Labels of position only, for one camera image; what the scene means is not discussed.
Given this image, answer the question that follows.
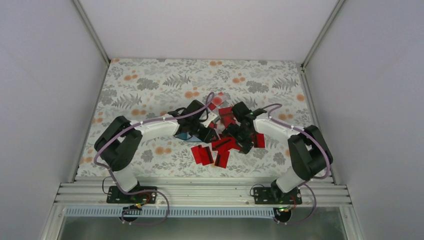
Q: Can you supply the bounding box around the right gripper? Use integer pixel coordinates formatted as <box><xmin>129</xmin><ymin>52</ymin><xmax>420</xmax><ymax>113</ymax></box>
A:
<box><xmin>222</xmin><ymin>123</ymin><xmax>254</xmax><ymax>155</ymax></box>

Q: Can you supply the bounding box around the teal leather card holder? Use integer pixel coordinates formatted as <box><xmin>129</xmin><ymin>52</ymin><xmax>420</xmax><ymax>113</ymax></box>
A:
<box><xmin>174</xmin><ymin>132</ymin><xmax>201</xmax><ymax>143</ymax></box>

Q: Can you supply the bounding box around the red card with stripe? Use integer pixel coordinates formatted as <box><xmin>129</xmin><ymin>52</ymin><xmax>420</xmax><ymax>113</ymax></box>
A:
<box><xmin>211</xmin><ymin>137</ymin><xmax>241</xmax><ymax>153</ymax></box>

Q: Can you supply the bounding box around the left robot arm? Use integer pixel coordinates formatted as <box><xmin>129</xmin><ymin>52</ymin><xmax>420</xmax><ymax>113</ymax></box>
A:
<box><xmin>93</xmin><ymin>100</ymin><xmax>220</xmax><ymax>203</ymax></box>

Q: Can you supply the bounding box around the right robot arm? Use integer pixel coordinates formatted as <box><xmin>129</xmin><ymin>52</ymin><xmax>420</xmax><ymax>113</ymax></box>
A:
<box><xmin>222</xmin><ymin>102</ymin><xmax>333</xmax><ymax>204</ymax></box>

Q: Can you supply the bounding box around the red card right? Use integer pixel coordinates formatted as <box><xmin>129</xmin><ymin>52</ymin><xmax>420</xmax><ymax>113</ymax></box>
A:
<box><xmin>252</xmin><ymin>133</ymin><xmax>266</xmax><ymax>149</ymax></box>

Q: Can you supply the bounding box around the red card top pile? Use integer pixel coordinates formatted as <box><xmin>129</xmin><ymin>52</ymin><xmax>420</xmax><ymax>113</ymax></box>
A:
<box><xmin>218</xmin><ymin>106</ymin><xmax>234</xmax><ymax>119</ymax></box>

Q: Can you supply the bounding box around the red card front middle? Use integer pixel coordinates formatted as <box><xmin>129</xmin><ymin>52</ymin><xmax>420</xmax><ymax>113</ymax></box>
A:
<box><xmin>214</xmin><ymin>150</ymin><xmax>230</xmax><ymax>169</ymax></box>

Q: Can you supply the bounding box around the white card top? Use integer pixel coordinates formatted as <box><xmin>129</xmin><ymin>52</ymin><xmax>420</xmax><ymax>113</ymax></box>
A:
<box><xmin>211</xmin><ymin>92</ymin><xmax>228</xmax><ymax>107</ymax></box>

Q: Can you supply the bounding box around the red card front left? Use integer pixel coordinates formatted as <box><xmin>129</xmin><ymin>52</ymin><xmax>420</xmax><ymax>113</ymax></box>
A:
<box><xmin>191</xmin><ymin>145</ymin><xmax>214</xmax><ymax>166</ymax></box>

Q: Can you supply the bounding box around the floral table mat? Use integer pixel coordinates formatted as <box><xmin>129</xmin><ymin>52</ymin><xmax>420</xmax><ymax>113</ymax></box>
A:
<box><xmin>77</xmin><ymin>58</ymin><xmax>313</xmax><ymax>178</ymax></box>

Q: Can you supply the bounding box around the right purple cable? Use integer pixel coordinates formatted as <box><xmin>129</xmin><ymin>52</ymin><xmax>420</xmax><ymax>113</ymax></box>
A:
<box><xmin>261</xmin><ymin>103</ymin><xmax>332</xmax><ymax>227</ymax></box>

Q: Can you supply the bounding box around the purple cable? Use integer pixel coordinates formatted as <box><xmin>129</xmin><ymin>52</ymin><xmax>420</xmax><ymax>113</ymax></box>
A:
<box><xmin>93</xmin><ymin>92</ymin><xmax>216</xmax><ymax>226</ymax></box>
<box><xmin>261</xmin><ymin>103</ymin><xmax>332</xmax><ymax>227</ymax></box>

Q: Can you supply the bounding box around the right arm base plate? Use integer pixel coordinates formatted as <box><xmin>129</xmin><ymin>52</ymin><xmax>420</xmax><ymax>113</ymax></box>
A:
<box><xmin>252</xmin><ymin>186</ymin><xmax>303</xmax><ymax>205</ymax></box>

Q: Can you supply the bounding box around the perforated cable tray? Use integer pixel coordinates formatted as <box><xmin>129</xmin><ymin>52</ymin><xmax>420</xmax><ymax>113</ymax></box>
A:
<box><xmin>63</xmin><ymin>206</ymin><xmax>275</xmax><ymax>219</ymax></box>

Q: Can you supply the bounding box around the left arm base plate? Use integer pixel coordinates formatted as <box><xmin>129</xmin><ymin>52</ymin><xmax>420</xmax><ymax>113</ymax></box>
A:
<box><xmin>106</xmin><ymin>186</ymin><xmax>157</xmax><ymax>204</ymax></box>

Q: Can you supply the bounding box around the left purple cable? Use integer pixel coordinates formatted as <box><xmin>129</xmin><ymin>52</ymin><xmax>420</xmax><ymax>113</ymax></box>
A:
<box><xmin>93</xmin><ymin>92</ymin><xmax>216</xmax><ymax>226</ymax></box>

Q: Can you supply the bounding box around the aluminium rail frame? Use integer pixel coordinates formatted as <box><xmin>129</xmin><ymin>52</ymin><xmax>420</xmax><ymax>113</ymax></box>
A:
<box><xmin>54</xmin><ymin>176</ymin><xmax>352</xmax><ymax>207</ymax></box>

